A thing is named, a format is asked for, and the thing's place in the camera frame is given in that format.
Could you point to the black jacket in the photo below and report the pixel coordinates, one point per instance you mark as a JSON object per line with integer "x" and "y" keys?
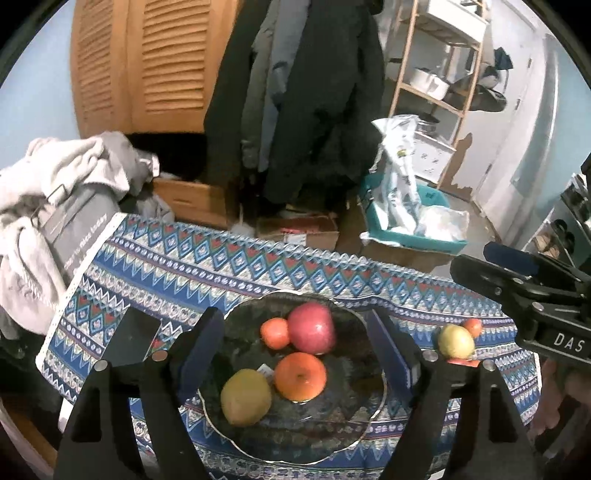
{"x": 226, "y": 106}

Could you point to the pile of clothes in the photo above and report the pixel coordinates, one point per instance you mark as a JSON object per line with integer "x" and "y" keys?
{"x": 27, "y": 184}

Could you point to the white storage box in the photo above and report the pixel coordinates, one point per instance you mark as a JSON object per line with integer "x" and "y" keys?
{"x": 457, "y": 9}

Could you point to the person's right hand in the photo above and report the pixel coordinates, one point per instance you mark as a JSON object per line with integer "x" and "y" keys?
{"x": 558, "y": 397}

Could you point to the teal plastic bin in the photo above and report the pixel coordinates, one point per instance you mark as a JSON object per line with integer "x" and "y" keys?
{"x": 406, "y": 240}

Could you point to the large orange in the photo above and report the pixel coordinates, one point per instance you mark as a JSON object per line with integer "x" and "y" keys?
{"x": 300, "y": 376}

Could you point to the white shoe rack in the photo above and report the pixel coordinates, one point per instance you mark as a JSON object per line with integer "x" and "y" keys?
{"x": 568, "y": 217}

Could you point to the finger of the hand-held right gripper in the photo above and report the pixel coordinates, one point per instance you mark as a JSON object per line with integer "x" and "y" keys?
{"x": 489, "y": 277}
{"x": 510, "y": 256}

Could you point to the dark glass plate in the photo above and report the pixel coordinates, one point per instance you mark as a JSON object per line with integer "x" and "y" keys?
{"x": 332, "y": 415}

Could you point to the black hooded coat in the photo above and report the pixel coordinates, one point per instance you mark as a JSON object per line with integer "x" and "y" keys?
{"x": 323, "y": 115}

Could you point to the clear plastic bag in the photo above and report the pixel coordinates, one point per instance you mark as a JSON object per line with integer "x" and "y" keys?
{"x": 443, "y": 224}

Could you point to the light grey garment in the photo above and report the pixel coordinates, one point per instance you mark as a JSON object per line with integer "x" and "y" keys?
{"x": 129, "y": 157}

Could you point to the green-yellow apple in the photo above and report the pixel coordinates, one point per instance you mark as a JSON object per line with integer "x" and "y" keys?
{"x": 456, "y": 341}

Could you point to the grey door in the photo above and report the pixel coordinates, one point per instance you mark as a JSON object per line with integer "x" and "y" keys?
{"x": 503, "y": 147}

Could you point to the grey printed cloth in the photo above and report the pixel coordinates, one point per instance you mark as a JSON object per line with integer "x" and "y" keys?
{"x": 74, "y": 226}

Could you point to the grey jacket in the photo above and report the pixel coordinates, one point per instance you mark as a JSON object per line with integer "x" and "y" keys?
{"x": 277, "y": 92}

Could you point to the small tangerine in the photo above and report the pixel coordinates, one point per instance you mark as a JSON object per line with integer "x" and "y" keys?
{"x": 473, "y": 326}
{"x": 275, "y": 333}

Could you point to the labelled cardboard box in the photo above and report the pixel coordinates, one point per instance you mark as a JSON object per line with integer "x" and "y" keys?
{"x": 314, "y": 235}

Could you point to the dark grey cloth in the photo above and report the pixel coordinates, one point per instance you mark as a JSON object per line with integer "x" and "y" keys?
{"x": 154, "y": 207}

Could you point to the wooden shelf rack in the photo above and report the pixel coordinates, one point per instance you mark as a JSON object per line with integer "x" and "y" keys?
{"x": 466, "y": 92}

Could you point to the blue patterned tablecloth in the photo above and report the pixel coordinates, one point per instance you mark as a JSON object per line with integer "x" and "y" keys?
{"x": 184, "y": 267}

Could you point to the white plastic basket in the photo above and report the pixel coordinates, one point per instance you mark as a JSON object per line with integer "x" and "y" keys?
{"x": 434, "y": 154}

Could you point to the yellow-green pear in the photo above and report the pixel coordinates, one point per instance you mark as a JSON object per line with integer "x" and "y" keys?
{"x": 245, "y": 397}

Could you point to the black phone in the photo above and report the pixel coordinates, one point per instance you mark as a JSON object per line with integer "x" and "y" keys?
{"x": 131, "y": 334}

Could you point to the wooden drawer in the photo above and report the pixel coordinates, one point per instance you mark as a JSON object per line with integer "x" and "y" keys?
{"x": 194, "y": 198}

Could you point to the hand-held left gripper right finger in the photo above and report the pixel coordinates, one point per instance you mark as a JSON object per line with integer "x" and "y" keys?
{"x": 392, "y": 353}

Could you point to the brown cardboard box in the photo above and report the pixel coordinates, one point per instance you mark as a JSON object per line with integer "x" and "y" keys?
{"x": 406, "y": 261}

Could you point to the wooden louvred wardrobe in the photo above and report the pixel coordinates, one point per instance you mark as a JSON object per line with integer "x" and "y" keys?
{"x": 152, "y": 64}

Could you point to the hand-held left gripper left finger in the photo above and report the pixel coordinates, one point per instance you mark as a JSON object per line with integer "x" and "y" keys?
{"x": 203, "y": 350}

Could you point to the red apple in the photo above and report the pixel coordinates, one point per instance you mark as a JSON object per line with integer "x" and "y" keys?
{"x": 461, "y": 362}
{"x": 312, "y": 327}

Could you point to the group of shoes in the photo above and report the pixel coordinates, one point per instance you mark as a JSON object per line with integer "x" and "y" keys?
{"x": 561, "y": 235}

